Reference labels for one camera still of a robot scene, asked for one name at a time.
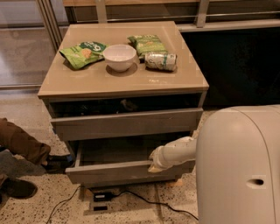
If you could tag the grey top drawer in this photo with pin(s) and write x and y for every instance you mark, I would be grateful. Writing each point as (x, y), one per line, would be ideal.
(127, 124)

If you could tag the black shoe near cabinet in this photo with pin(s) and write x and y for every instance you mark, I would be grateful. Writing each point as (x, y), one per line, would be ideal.
(57, 164)

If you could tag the black shoe lower left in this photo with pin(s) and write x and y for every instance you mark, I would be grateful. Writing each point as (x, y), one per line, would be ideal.
(17, 188)

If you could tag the white ceramic bowl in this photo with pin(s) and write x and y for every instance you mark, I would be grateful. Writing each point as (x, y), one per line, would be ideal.
(119, 57)

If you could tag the grey bottom drawer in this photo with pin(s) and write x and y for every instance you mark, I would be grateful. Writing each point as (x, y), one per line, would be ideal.
(100, 184)

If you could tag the green white soda can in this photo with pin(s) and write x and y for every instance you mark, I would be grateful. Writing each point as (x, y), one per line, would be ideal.
(161, 61)

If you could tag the green chip bag left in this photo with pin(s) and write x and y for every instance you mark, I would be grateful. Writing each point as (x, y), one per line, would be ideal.
(83, 54)

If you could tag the green chip bag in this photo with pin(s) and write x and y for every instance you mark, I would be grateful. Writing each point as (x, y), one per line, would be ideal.
(83, 54)
(148, 43)

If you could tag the green chip bag right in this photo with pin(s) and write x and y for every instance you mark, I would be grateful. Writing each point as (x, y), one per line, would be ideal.
(148, 43)

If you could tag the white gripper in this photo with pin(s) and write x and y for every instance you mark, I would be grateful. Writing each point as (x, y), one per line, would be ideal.
(160, 157)

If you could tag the black power adapter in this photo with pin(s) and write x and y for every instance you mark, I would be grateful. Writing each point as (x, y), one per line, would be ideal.
(103, 196)

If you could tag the grey three-drawer cabinet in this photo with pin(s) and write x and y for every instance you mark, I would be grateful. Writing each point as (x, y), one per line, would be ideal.
(97, 90)

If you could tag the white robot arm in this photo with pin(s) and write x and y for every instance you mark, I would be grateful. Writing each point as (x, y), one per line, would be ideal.
(237, 155)

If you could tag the grey drawer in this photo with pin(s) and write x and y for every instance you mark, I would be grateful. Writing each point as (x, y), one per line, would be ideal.
(117, 159)
(127, 124)
(100, 184)

